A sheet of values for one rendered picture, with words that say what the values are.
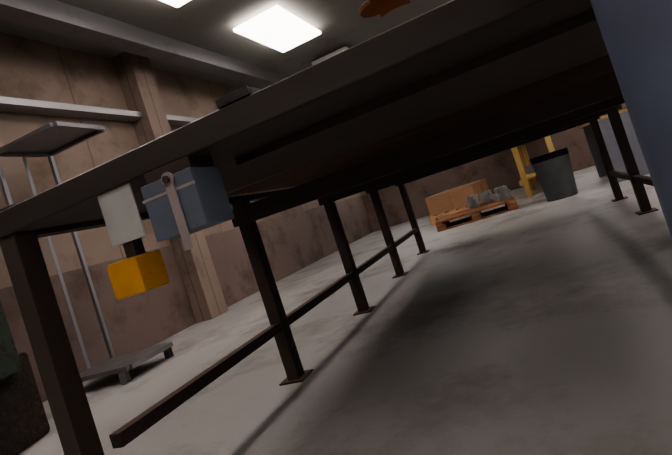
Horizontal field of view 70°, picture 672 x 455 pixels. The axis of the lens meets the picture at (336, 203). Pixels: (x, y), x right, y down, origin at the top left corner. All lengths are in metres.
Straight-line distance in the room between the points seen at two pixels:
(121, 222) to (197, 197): 0.23
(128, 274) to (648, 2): 1.00
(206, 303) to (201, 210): 4.48
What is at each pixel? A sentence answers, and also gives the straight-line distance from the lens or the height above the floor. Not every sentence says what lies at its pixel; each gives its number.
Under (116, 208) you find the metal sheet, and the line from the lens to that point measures 1.16.
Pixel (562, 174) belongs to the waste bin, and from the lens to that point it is 6.27.
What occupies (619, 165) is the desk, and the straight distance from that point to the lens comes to 6.41.
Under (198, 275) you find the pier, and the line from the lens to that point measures 5.42.
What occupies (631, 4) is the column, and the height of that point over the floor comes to 0.75.
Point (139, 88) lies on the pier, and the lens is 5.77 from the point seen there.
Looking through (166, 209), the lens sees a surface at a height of 0.77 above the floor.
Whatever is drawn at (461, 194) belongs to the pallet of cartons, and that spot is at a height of 0.35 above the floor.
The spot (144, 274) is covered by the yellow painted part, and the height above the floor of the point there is 0.66.
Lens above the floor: 0.65
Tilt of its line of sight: 1 degrees up
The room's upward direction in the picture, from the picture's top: 18 degrees counter-clockwise
